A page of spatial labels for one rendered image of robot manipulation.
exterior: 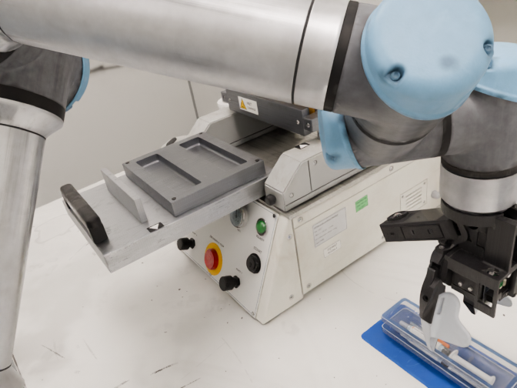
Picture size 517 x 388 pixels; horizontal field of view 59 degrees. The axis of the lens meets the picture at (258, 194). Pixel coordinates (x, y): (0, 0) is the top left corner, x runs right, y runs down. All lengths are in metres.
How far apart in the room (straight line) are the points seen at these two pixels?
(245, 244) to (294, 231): 0.10
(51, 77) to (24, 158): 0.09
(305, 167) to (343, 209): 0.12
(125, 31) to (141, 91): 2.02
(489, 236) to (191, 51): 0.35
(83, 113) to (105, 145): 0.19
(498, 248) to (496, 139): 0.12
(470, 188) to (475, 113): 0.08
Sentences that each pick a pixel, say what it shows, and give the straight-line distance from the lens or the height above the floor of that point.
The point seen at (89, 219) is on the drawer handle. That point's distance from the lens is 0.65.
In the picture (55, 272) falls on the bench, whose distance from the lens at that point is 1.08.
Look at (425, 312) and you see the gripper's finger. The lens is 0.59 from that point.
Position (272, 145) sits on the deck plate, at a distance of 0.93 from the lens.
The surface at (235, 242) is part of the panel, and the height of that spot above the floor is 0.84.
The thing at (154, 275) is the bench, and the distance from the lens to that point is 0.94.
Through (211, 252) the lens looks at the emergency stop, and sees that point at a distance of 0.86.
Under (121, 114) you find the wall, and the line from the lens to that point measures 2.33.
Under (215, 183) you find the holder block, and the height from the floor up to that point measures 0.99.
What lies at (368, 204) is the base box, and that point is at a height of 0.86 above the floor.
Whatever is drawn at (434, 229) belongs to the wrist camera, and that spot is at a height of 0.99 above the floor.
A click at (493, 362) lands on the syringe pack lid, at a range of 0.68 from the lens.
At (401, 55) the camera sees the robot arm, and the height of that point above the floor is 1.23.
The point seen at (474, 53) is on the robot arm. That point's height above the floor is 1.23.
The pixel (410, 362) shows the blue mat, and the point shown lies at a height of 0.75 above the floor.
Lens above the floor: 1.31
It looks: 30 degrees down
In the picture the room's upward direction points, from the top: 10 degrees counter-clockwise
